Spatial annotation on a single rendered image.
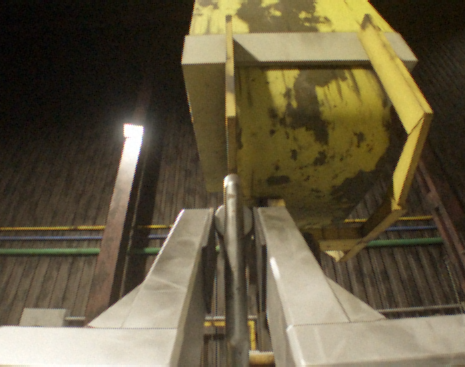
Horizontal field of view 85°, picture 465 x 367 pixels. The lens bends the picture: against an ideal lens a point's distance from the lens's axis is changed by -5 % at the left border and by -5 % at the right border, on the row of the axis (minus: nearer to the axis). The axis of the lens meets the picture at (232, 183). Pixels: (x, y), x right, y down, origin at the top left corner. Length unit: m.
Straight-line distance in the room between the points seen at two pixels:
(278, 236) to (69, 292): 6.02
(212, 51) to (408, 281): 5.97
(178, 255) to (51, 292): 6.20
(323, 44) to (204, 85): 0.19
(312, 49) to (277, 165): 0.19
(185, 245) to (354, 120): 0.29
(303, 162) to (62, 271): 6.14
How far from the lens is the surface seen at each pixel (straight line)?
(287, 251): 0.16
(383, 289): 5.92
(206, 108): 0.47
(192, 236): 0.18
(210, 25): 0.52
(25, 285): 6.71
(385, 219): 0.41
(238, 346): 0.19
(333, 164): 0.38
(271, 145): 0.35
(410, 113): 0.37
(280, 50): 0.45
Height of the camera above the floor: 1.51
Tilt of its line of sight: 32 degrees up
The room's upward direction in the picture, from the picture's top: 1 degrees counter-clockwise
